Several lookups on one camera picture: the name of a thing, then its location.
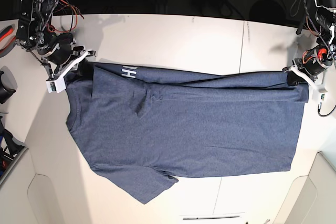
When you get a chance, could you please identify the blue grey t-shirt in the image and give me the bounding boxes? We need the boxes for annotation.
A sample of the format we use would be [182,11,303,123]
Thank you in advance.
[66,64,309,204]

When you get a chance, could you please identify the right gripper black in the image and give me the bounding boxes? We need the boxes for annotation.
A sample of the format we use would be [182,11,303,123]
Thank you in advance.
[36,34,96,81]

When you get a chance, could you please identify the red handled pliers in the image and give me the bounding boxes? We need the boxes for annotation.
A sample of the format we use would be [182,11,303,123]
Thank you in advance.
[0,24,19,57]

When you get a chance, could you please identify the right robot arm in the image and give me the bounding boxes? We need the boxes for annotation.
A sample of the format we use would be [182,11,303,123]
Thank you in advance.
[16,0,93,80]

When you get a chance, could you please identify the black round object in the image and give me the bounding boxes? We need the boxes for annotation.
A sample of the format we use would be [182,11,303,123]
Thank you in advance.
[1,66,17,104]

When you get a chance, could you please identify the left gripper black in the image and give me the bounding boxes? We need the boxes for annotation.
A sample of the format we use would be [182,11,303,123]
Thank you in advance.
[282,47,333,90]

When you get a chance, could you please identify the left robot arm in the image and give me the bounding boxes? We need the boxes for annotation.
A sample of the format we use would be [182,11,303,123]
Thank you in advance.
[282,0,335,93]

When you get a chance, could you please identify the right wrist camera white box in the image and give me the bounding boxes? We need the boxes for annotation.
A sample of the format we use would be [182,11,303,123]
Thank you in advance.
[46,78,66,93]

